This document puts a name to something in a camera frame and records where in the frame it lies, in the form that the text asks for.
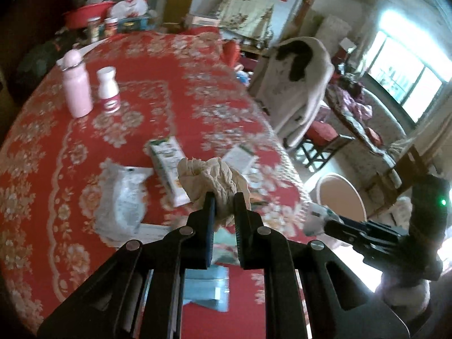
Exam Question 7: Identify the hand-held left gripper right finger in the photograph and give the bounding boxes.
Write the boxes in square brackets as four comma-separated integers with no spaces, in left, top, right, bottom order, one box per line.
[234,192,412,339]

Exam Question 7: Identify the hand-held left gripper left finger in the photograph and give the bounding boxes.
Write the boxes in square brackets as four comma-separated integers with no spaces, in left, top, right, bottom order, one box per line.
[37,191,217,339]

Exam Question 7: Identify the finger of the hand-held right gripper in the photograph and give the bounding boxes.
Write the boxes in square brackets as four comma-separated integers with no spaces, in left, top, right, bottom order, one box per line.
[323,220,373,255]
[332,215,375,232]

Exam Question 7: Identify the white wrapper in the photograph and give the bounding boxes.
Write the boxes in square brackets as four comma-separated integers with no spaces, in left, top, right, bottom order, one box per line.
[304,203,341,235]

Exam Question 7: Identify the cream plastic bin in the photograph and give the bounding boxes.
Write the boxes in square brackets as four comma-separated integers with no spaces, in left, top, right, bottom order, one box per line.
[314,172,368,227]

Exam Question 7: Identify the green printed packet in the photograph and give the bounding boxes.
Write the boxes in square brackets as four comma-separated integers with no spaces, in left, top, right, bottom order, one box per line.
[212,228,241,265]

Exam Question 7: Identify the beige tissue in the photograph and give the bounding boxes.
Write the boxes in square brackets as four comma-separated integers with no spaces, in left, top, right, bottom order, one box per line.
[177,156,252,227]

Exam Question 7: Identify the white printed packet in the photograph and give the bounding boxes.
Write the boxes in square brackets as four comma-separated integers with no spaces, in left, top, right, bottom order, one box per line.
[223,146,257,175]

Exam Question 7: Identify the green white carton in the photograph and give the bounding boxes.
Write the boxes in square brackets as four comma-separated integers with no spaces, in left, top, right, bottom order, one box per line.
[146,138,193,208]

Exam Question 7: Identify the blue packet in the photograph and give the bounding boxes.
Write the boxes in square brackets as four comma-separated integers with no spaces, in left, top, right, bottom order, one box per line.
[184,266,230,312]

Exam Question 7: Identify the wooden chair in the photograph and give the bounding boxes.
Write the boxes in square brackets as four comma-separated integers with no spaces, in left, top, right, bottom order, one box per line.
[377,144,431,206]

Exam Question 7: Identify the white lace table cover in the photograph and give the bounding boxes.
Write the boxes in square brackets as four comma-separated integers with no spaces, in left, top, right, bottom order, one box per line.
[270,136,313,221]

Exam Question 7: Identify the small wooden stool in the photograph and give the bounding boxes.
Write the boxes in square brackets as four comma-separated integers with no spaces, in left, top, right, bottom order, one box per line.
[296,132,355,170]

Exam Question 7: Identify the clear plastic bag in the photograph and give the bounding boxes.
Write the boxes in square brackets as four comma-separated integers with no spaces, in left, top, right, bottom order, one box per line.
[95,164,154,244]

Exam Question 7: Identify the red cushion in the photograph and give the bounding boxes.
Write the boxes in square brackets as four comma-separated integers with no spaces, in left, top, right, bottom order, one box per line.
[305,122,340,142]

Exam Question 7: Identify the floral sofa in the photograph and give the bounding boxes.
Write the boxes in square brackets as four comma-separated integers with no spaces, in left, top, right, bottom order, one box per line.
[328,85,407,158]

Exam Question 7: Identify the pink blanket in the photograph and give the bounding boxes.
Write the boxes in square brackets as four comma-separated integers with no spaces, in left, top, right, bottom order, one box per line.
[332,84,373,121]

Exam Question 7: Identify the white coat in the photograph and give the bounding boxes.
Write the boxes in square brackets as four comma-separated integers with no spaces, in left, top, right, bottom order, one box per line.
[249,37,334,147]

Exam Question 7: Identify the red floral tablecloth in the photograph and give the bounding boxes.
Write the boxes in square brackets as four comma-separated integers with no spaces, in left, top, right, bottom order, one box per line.
[0,30,311,339]

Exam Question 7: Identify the white bottle with red label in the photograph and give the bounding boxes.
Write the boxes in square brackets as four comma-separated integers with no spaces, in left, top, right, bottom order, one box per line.
[96,66,121,114]

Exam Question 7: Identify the window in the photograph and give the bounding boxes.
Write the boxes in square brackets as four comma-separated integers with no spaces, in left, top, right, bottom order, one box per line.
[367,30,444,108]

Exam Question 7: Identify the red thermos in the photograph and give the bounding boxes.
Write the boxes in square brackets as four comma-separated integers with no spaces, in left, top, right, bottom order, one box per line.
[224,40,241,68]

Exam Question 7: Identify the black cloth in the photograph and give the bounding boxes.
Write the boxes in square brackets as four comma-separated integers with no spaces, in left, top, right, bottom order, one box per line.
[277,40,315,81]

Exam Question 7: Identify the pink bottle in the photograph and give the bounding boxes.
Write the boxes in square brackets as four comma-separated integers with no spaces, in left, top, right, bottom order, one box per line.
[62,49,94,118]

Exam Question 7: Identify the floral cloth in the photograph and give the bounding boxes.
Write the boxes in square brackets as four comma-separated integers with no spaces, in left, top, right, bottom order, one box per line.
[217,0,275,39]

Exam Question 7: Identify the blue green box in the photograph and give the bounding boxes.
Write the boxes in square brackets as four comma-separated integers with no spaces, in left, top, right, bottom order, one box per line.
[118,18,149,33]

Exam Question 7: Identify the white red plastic bag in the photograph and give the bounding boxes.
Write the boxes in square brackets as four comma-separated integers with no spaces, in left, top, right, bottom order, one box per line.
[113,0,149,20]

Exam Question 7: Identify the red basin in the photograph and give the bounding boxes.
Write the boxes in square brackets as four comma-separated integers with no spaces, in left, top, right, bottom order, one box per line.
[64,2,115,29]

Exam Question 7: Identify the dark brown armchair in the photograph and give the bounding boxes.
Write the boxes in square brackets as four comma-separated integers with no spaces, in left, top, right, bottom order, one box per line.
[0,0,76,103]

